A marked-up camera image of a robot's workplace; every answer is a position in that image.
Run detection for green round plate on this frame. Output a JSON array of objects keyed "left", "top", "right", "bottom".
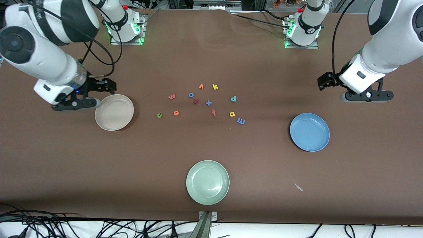
[{"left": 186, "top": 160, "right": 230, "bottom": 205}]

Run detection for grey power strip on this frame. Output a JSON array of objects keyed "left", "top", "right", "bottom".
[{"left": 193, "top": 0, "right": 242, "bottom": 10}]

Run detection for blue round plate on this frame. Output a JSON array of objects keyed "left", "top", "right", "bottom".
[{"left": 289, "top": 113, "right": 330, "bottom": 152}]

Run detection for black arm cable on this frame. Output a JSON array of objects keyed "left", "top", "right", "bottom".
[
  {"left": 78, "top": 0, "right": 123, "bottom": 83},
  {"left": 332, "top": 0, "right": 351, "bottom": 75}
]

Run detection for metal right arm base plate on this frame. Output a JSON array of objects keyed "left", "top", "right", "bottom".
[{"left": 110, "top": 13, "right": 147, "bottom": 46}]

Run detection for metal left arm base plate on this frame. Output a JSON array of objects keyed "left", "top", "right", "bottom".
[{"left": 284, "top": 17, "right": 320, "bottom": 50}]

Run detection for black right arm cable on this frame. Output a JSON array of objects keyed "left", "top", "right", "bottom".
[{"left": 78, "top": 0, "right": 123, "bottom": 83}]

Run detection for black cable on table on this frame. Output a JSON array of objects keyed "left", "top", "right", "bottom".
[{"left": 230, "top": 10, "right": 291, "bottom": 27}]

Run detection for brown table cover sheet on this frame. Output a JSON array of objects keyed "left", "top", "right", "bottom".
[{"left": 0, "top": 5, "right": 423, "bottom": 226}]

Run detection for beige round plate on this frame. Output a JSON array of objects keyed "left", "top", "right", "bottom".
[{"left": 95, "top": 94, "right": 135, "bottom": 131}]

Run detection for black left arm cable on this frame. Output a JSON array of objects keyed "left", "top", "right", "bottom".
[{"left": 332, "top": 0, "right": 351, "bottom": 75}]

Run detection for metal table edge bracket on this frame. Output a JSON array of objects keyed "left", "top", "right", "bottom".
[{"left": 198, "top": 211, "right": 218, "bottom": 238}]

